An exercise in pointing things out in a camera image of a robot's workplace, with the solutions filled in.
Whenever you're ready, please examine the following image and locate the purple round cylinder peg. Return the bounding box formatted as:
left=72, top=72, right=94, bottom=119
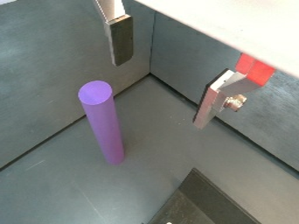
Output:
left=78, top=80, right=125, bottom=165

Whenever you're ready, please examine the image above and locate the black curved block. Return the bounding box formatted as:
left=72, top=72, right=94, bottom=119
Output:
left=148, top=168, right=261, bottom=224

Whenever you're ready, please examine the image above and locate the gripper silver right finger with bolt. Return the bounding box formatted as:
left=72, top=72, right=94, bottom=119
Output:
left=192, top=53, right=275, bottom=129

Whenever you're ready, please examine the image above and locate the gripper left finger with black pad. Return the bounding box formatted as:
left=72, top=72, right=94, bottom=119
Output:
left=92, top=0, right=133, bottom=67

